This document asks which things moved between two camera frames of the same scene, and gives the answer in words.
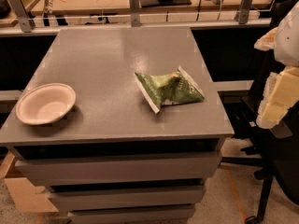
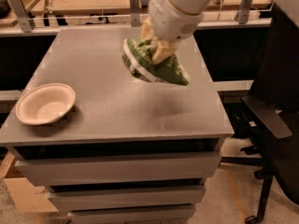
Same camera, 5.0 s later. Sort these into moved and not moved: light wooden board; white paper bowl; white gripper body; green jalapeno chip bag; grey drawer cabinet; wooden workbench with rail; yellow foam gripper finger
Moved: yellow foam gripper finger; green jalapeno chip bag; white gripper body
Not moved: light wooden board; wooden workbench with rail; white paper bowl; grey drawer cabinet
